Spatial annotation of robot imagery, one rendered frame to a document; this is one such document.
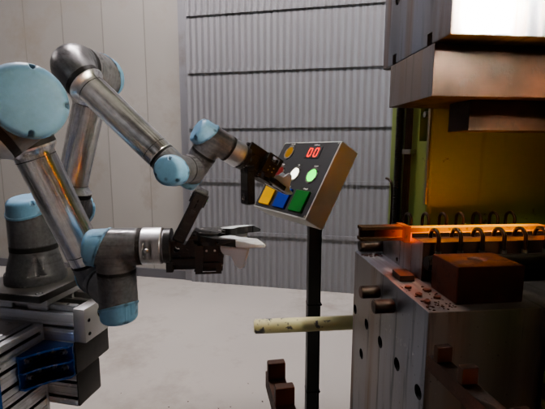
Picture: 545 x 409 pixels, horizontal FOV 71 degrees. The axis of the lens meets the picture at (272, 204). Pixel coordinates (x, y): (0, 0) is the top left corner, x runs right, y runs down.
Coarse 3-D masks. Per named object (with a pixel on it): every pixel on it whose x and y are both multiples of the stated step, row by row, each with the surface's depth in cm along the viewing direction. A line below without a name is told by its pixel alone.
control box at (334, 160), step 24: (288, 144) 147; (312, 144) 133; (336, 144) 123; (288, 168) 139; (312, 168) 126; (336, 168) 121; (312, 192) 121; (336, 192) 122; (288, 216) 127; (312, 216) 119
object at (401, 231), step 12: (360, 228) 80; (372, 228) 80; (384, 228) 80; (396, 228) 80; (408, 228) 80; (420, 228) 81; (444, 228) 81; (468, 228) 82; (492, 228) 83; (504, 228) 83; (528, 228) 83; (360, 240) 81; (372, 240) 80; (384, 240) 81; (408, 240) 80
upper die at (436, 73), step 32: (416, 64) 77; (448, 64) 71; (480, 64) 71; (512, 64) 72; (544, 64) 72; (416, 96) 77; (448, 96) 71; (480, 96) 72; (512, 96) 73; (544, 96) 73
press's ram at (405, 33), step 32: (416, 0) 76; (448, 0) 65; (480, 0) 64; (512, 0) 65; (544, 0) 66; (384, 32) 93; (416, 32) 77; (448, 32) 65; (480, 32) 65; (512, 32) 66; (544, 32) 66; (384, 64) 93
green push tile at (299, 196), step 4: (296, 192) 126; (300, 192) 125; (304, 192) 123; (308, 192) 121; (296, 196) 125; (300, 196) 124; (304, 196) 122; (308, 196) 121; (292, 200) 126; (296, 200) 124; (300, 200) 122; (304, 200) 121; (292, 204) 125; (296, 204) 123; (300, 204) 121; (304, 204) 121; (288, 208) 126; (292, 208) 124; (296, 208) 122; (300, 208) 121; (296, 212) 123; (300, 212) 120
